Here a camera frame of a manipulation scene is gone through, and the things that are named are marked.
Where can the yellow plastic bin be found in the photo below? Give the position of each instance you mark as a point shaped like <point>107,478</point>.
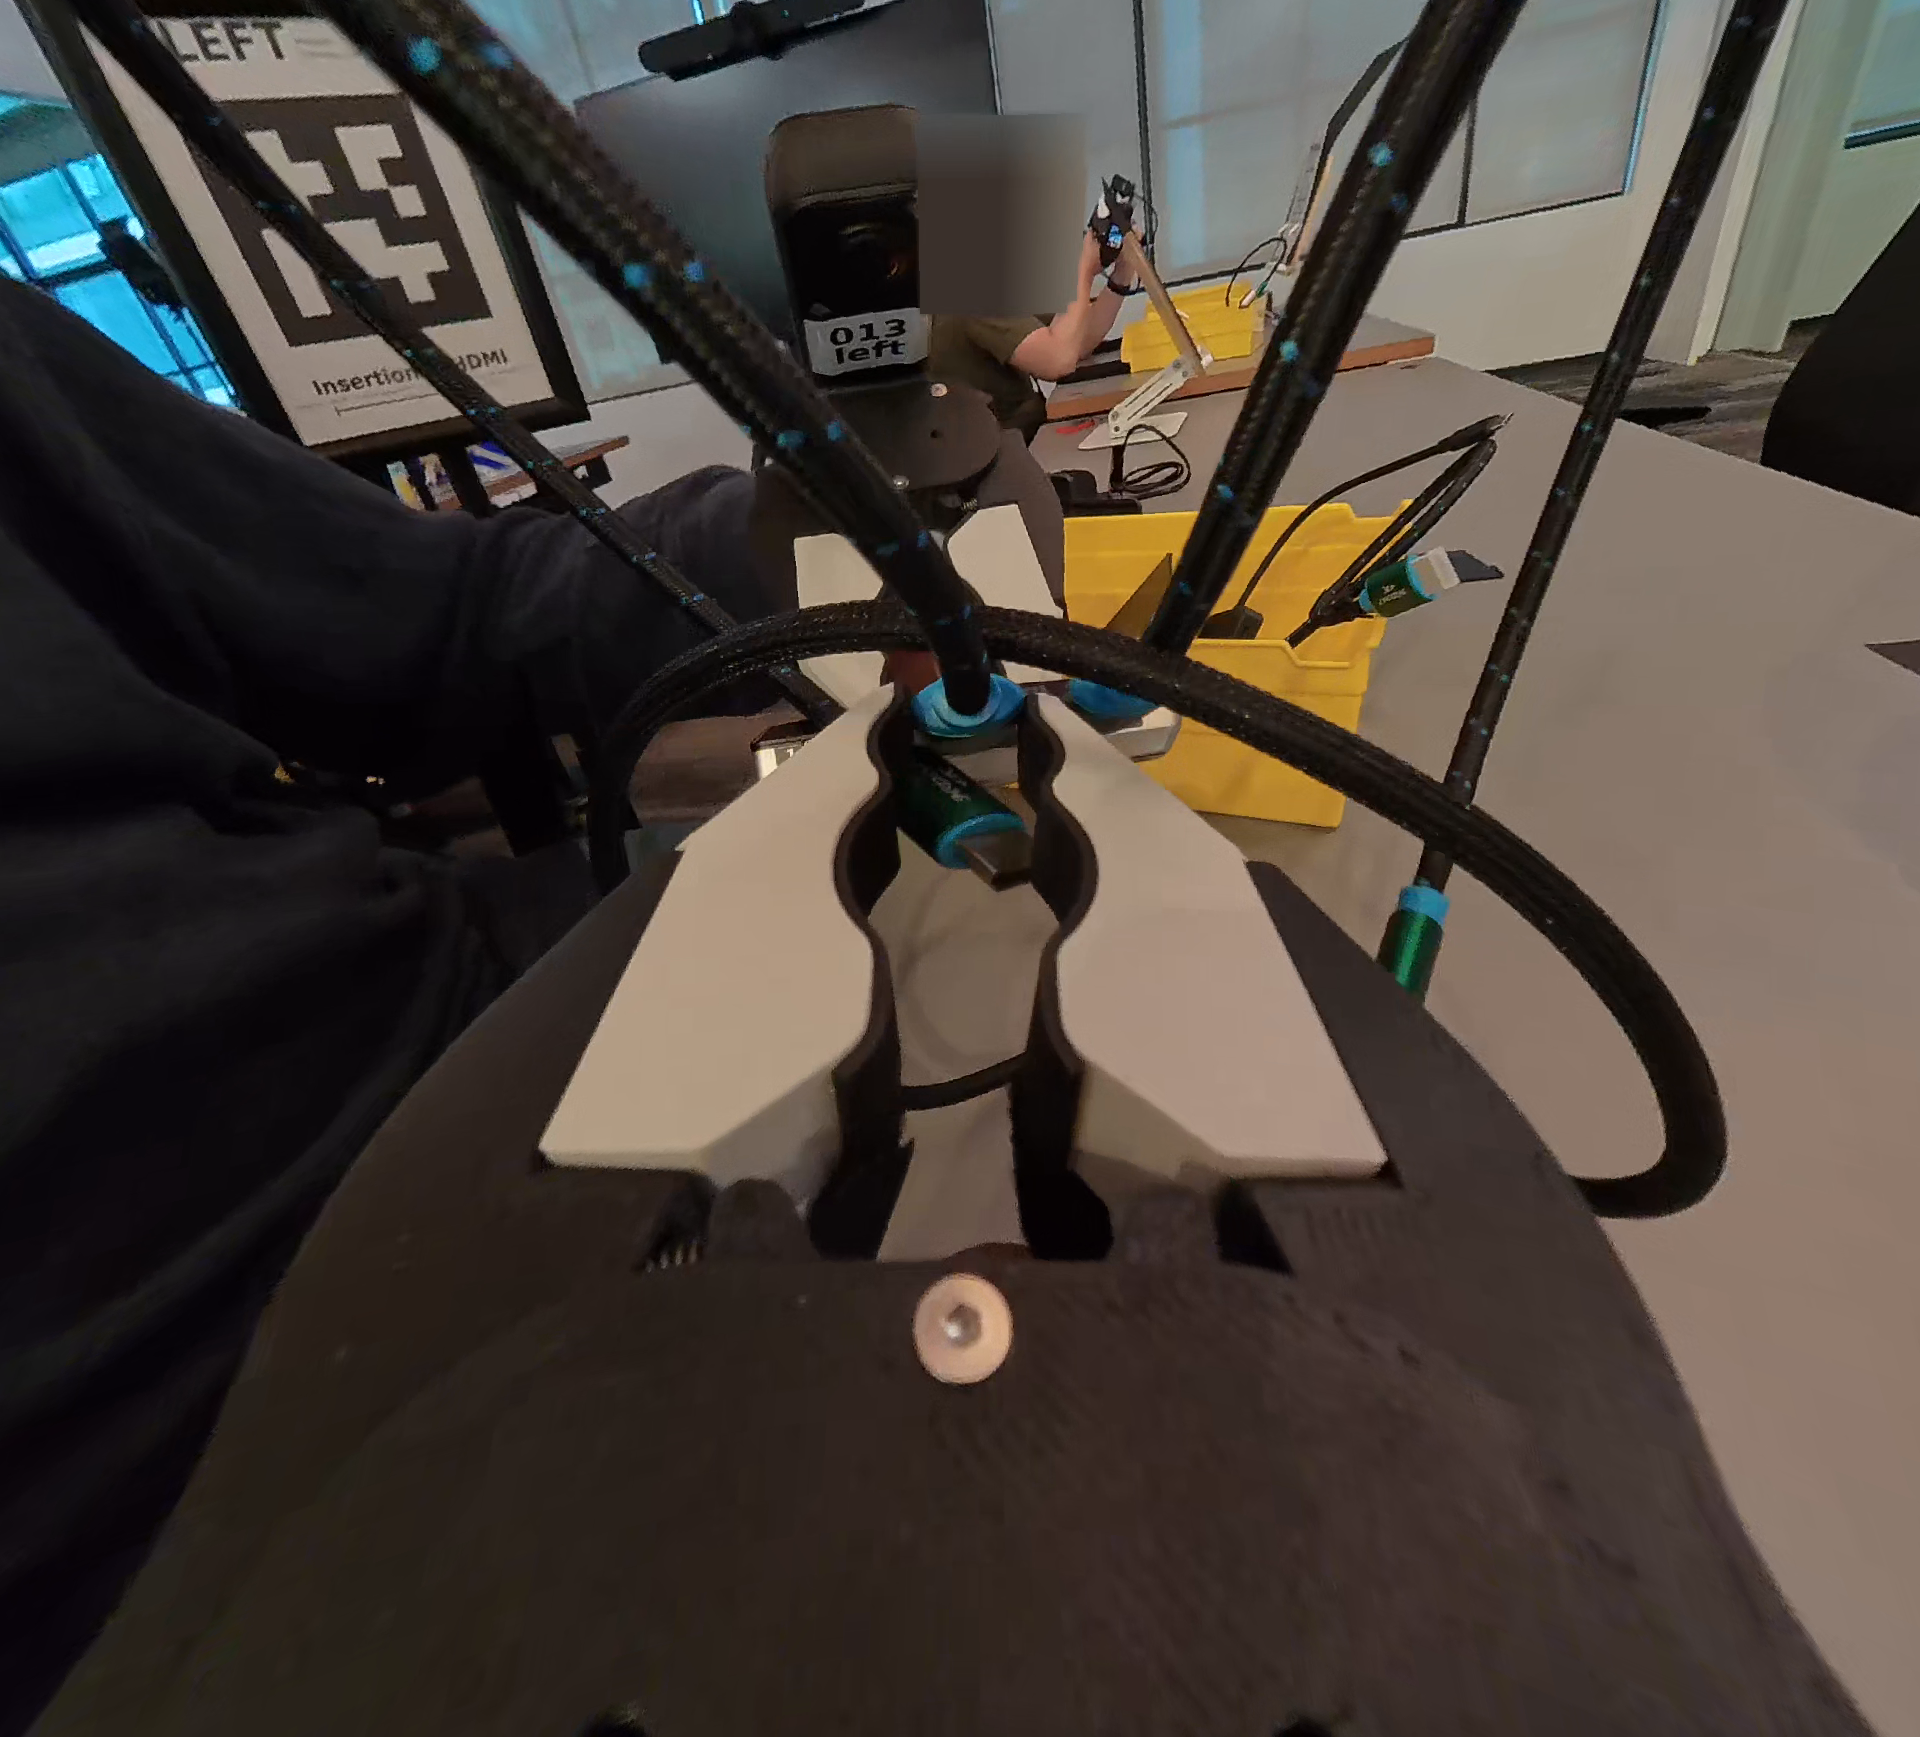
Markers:
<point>1275,746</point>

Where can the framed printed sign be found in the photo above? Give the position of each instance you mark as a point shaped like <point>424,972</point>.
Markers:
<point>375,206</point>

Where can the person's left forearm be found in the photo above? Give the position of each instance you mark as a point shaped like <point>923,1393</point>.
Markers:
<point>375,566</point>

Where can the yellow background bin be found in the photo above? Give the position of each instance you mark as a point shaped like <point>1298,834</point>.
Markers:
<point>1200,335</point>

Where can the large black monitor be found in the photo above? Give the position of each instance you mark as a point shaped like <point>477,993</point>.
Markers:
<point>674,162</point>

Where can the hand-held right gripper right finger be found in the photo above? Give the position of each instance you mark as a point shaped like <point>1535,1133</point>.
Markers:
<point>1214,1017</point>

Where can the black webcam bar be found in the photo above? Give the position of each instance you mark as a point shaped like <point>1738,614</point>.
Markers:
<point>750,26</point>

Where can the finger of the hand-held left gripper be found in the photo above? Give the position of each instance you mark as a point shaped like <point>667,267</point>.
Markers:
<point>840,575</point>
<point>1012,559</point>

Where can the background desk stand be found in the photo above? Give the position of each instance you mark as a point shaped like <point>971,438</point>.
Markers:
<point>1154,390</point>

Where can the black office chair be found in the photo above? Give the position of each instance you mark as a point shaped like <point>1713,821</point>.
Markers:
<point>1861,387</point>

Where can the background wooden desk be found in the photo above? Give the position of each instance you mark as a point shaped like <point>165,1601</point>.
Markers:
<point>1351,343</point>

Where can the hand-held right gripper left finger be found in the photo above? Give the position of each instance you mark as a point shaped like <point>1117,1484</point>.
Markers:
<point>720,1002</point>

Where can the black hub adapter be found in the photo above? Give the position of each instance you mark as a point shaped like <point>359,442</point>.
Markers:
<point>1239,625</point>

